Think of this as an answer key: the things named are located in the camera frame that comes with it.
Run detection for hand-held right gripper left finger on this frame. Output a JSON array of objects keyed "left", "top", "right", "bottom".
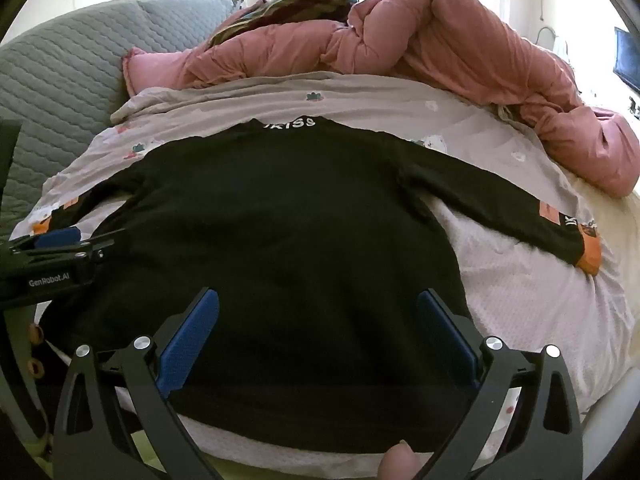
[{"left": 52, "top": 287, "right": 223, "bottom": 480}]

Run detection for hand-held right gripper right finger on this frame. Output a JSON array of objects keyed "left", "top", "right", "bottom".
[{"left": 417, "top": 287, "right": 586, "bottom": 480}]

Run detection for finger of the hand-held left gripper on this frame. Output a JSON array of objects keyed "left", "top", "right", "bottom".
[
  {"left": 10, "top": 226, "right": 83, "bottom": 256},
  {"left": 65, "top": 228, "right": 127, "bottom": 266}
]

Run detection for black sweater with orange cuffs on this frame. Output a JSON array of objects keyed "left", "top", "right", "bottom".
[{"left": 37, "top": 117, "right": 603, "bottom": 453}]

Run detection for person's left hand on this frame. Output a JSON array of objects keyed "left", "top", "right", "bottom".
[{"left": 27, "top": 324, "right": 46, "bottom": 377}]

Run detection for person's right hand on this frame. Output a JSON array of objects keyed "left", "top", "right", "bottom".
[{"left": 376, "top": 440, "right": 418, "bottom": 480}]

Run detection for strawberry printed bed sheet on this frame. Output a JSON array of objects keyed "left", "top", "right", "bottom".
[{"left": 10, "top": 72, "right": 636, "bottom": 466}]

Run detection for person's yellow-green clothing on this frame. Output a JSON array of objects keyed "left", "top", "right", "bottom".
[{"left": 115, "top": 425, "right": 386, "bottom": 480}]

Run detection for grey quilted headboard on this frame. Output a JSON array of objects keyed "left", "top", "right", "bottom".
[{"left": 0, "top": 0, "right": 246, "bottom": 241}]

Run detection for cream bed mattress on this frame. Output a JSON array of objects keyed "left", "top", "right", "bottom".
[{"left": 565, "top": 175, "right": 640, "bottom": 321}]

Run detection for pink duvet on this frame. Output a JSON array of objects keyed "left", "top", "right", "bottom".
[{"left": 122, "top": 0, "right": 640, "bottom": 198}]

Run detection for striped dark cloth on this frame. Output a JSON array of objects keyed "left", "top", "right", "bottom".
[{"left": 207, "top": 0, "right": 361, "bottom": 48}]

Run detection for dark blue screen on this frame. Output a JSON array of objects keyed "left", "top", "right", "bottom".
[{"left": 614, "top": 27, "right": 640, "bottom": 93}]

